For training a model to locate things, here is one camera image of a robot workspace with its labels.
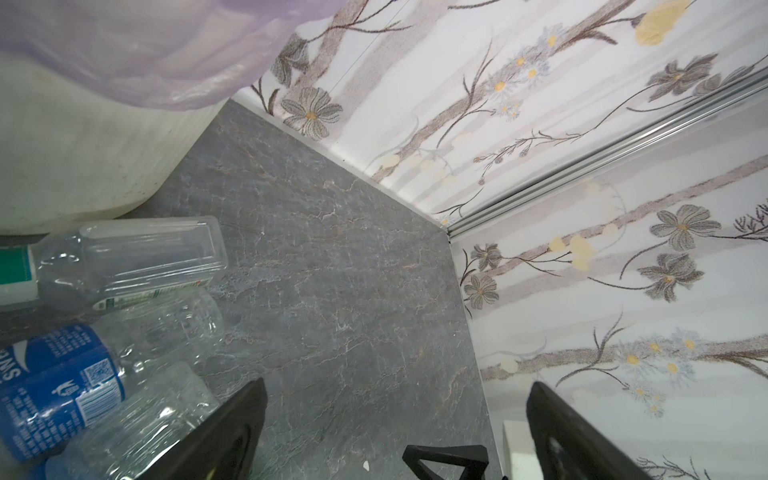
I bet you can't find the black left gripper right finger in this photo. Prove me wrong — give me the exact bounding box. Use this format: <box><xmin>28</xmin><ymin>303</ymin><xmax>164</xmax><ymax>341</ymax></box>
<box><xmin>526</xmin><ymin>381</ymin><xmax>649</xmax><ymax>480</ymax></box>

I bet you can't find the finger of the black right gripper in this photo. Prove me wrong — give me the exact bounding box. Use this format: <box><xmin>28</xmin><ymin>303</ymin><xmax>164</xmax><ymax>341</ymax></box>
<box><xmin>402</xmin><ymin>445</ymin><xmax>489</xmax><ymax>480</ymax></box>

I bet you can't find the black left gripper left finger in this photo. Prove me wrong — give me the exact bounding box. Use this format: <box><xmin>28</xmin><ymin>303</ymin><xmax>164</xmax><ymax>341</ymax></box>
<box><xmin>140</xmin><ymin>378</ymin><xmax>268</xmax><ymax>480</ymax></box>

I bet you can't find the clear bottle blue label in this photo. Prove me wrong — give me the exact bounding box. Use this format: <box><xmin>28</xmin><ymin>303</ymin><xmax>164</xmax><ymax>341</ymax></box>
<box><xmin>1</xmin><ymin>289</ymin><xmax>224</xmax><ymax>467</ymax></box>

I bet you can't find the cream bin with pink liner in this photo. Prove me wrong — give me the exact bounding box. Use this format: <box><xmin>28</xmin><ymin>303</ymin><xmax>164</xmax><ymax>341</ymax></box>
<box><xmin>1</xmin><ymin>1</ymin><xmax>341</xmax><ymax>235</ymax></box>

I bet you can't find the small blue label bottle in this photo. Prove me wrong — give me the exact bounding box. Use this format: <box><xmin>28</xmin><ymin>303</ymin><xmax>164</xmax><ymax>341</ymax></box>
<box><xmin>26</xmin><ymin>362</ymin><xmax>220</xmax><ymax>480</ymax></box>

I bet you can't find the clear bottle white cap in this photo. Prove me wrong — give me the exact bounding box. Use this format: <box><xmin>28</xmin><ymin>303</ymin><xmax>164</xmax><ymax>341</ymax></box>
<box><xmin>1</xmin><ymin>217</ymin><xmax>228</xmax><ymax>313</ymax></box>

